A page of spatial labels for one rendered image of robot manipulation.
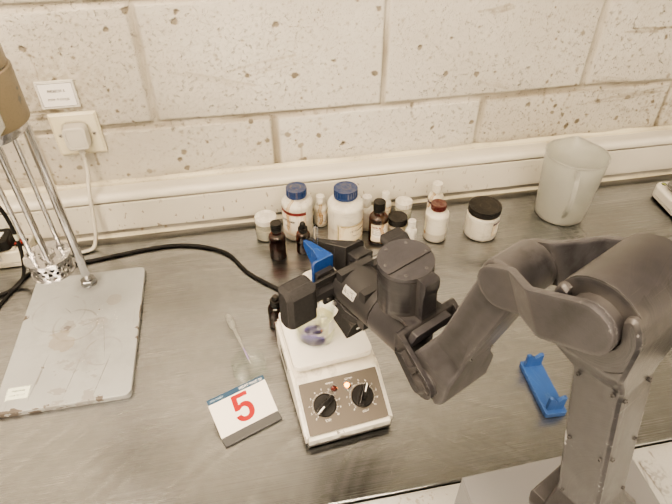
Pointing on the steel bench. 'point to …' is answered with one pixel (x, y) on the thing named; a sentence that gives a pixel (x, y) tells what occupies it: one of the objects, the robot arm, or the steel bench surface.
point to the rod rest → (538, 381)
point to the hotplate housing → (325, 378)
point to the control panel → (347, 412)
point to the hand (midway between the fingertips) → (322, 255)
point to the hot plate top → (349, 348)
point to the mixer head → (11, 103)
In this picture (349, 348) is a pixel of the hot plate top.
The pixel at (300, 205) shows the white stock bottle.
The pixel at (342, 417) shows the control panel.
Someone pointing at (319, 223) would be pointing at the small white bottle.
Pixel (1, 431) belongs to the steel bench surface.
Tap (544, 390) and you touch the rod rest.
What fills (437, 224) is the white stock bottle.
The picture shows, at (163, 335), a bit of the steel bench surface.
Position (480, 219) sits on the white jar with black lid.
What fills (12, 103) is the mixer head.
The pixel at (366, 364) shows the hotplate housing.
